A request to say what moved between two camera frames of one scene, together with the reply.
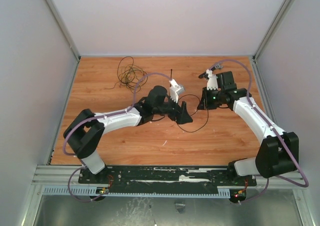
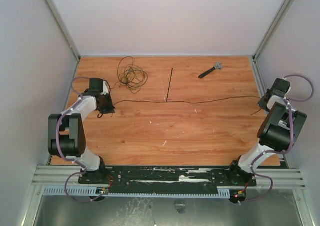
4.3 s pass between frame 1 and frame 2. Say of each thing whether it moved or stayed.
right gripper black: moved
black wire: moved
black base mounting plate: stayed
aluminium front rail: stayed
